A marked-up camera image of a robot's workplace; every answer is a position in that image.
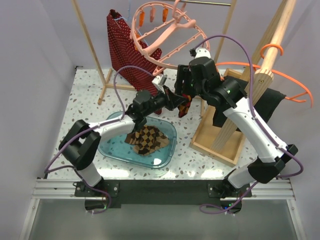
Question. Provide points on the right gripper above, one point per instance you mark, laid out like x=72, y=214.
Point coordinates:
x=184, y=73

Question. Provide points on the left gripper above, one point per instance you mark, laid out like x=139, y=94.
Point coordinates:
x=172, y=100

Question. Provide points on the black multicolour argyle sock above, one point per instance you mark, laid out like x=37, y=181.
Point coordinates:
x=184, y=107

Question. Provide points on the beige brown argyle sock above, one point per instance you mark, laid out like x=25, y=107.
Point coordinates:
x=161, y=141

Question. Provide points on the pink round clip hanger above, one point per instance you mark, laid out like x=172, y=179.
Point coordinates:
x=177, y=19

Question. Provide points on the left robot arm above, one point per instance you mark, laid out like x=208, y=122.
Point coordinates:
x=80, y=144

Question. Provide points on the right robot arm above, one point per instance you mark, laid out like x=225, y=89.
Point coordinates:
x=201, y=78

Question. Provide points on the light blue hanger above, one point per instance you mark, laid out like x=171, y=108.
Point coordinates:
x=126, y=19

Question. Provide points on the orange plastic hanger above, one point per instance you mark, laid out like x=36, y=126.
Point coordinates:
x=294, y=98

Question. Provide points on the red polka dot garment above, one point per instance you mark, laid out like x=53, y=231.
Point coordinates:
x=123, y=52

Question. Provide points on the blue transparent plastic basin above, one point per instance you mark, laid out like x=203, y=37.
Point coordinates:
x=116, y=148

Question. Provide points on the black garment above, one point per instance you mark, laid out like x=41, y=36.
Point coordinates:
x=265, y=106

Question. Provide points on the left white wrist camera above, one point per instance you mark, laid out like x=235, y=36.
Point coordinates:
x=159, y=82

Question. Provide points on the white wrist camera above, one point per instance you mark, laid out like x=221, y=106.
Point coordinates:
x=159, y=82
x=200, y=52

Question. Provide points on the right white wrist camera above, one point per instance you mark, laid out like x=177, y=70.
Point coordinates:
x=200, y=52

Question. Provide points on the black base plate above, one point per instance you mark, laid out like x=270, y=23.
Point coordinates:
x=155, y=192

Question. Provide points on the aluminium rail frame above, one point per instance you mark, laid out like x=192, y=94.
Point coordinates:
x=277, y=189

